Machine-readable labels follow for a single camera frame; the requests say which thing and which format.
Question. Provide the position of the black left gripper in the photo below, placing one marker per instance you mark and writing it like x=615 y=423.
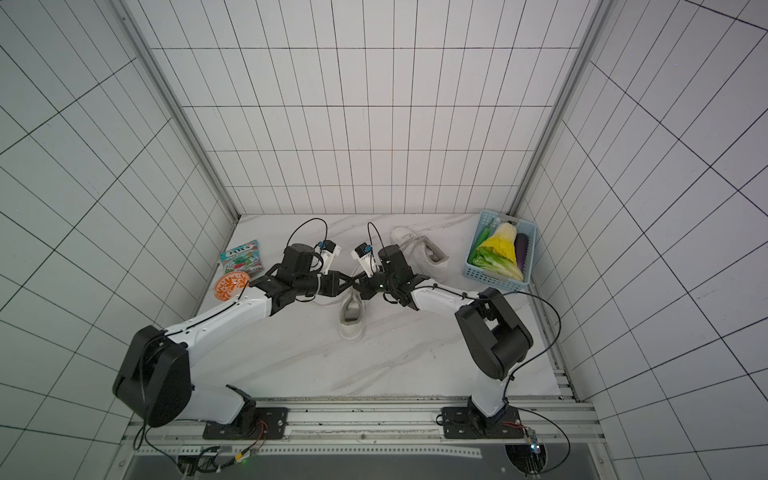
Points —
x=333 y=283

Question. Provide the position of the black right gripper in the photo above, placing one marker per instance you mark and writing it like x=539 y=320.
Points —
x=369 y=285

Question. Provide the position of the white sneaker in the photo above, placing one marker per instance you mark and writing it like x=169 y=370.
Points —
x=351 y=311
x=421 y=253

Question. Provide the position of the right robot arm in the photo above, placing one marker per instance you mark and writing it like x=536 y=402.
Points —
x=496 y=337

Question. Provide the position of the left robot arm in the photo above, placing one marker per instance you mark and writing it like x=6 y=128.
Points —
x=155 y=378

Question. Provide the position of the green snack packet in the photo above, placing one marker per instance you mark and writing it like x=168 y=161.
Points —
x=244 y=258

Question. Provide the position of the orange patterned bowl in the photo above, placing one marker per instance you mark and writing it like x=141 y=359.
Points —
x=230 y=285

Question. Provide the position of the green lettuce toy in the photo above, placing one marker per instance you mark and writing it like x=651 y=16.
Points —
x=486 y=259

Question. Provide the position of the green chili pepper toy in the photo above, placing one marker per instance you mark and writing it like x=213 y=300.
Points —
x=484 y=234

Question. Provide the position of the light blue plastic basket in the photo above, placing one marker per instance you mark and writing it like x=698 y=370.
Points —
x=490 y=278

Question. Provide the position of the purple eggplant toy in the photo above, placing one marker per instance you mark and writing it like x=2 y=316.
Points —
x=521 y=246

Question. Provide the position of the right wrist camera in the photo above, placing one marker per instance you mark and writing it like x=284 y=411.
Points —
x=363 y=253

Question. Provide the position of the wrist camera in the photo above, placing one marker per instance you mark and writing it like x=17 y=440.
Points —
x=363 y=253
x=328 y=251

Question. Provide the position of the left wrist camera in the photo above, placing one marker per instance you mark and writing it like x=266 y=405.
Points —
x=328 y=251

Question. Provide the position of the aluminium mounting rail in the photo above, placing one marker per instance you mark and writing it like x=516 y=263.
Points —
x=378 y=426

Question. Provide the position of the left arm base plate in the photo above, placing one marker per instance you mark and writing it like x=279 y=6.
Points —
x=251 y=423

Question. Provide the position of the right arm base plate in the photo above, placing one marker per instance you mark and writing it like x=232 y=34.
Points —
x=469 y=423

